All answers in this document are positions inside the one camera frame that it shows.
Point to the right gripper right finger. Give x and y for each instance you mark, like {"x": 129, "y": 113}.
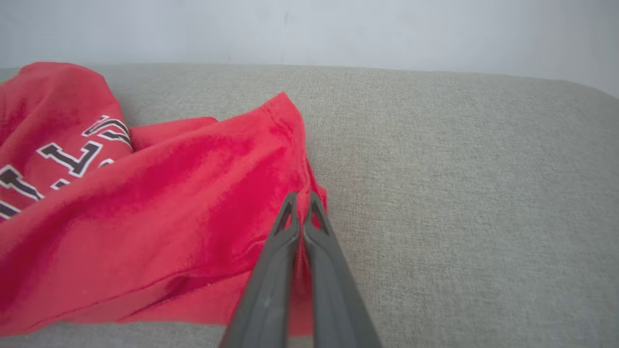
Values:
{"x": 333, "y": 299}

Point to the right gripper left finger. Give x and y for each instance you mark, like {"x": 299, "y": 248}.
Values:
{"x": 268, "y": 290}

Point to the red Bulls 23 jersey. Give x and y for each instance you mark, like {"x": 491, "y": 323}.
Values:
{"x": 169, "y": 217}

